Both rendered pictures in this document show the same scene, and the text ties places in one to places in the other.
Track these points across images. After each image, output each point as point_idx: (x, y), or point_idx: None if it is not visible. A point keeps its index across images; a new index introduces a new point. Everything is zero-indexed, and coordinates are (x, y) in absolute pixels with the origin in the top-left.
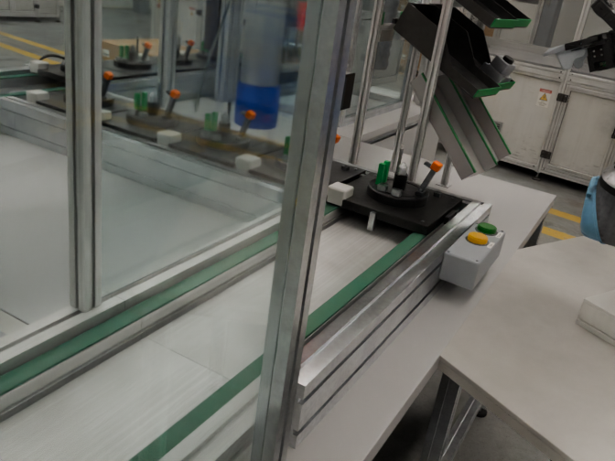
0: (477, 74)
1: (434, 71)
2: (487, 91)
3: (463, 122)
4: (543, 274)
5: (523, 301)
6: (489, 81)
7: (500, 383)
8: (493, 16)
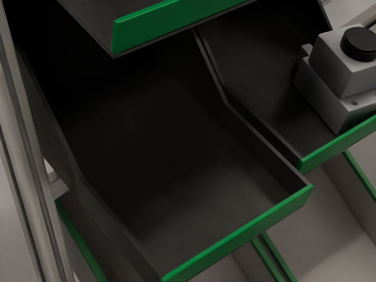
0: (237, 133)
1: (23, 201)
2: (231, 244)
3: (245, 259)
4: None
5: None
6: (273, 162)
7: None
8: (111, 9)
